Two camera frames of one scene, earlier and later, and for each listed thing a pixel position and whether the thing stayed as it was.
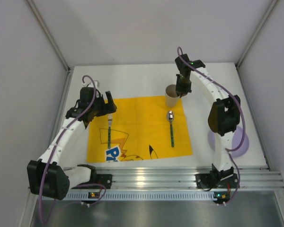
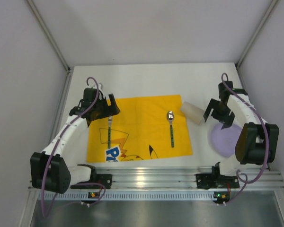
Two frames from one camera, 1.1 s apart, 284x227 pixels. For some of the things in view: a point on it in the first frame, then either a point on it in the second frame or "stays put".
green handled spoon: (171, 117) stays put
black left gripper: (103, 107) stays put
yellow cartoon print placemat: (139, 130) stays put
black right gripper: (183, 86) → (220, 111)
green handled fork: (110, 121) stays put
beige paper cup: (172, 99) → (192, 112)
